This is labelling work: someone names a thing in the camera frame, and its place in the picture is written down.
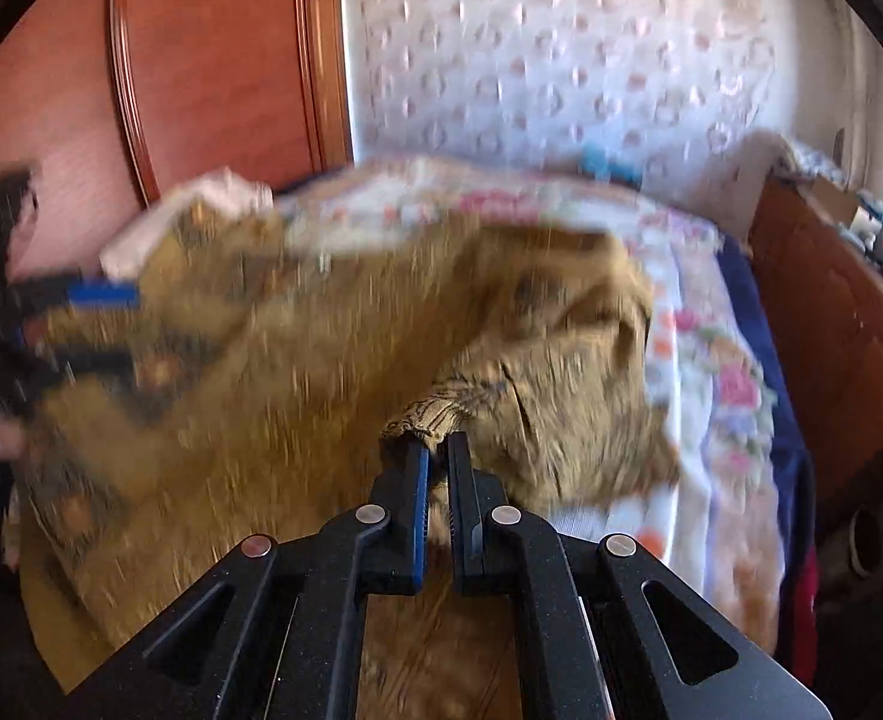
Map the floral fleece blanket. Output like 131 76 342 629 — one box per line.
292 154 783 650

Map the small blue object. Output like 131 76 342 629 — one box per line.
578 146 641 185

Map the mustard patterned cloth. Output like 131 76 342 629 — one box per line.
17 199 683 720

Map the brown wooden sideboard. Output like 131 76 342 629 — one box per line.
745 172 883 601

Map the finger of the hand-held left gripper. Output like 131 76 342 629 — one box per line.
7 275 143 316
32 345 140 380

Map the white curtain with circles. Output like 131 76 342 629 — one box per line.
340 0 863 188

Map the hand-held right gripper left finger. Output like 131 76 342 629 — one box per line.
67 435 434 720

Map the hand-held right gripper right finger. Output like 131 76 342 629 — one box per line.
441 431 836 720

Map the wooden headboard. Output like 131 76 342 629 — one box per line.
0 0 356 278

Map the pale pink white cloth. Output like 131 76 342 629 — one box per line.
100 167 276 280

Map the red cloth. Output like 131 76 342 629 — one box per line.
782 540 821 661

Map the navy blue blanket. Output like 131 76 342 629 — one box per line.
715 229 818 616

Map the cardboard box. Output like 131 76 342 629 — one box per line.
797 176 863 230

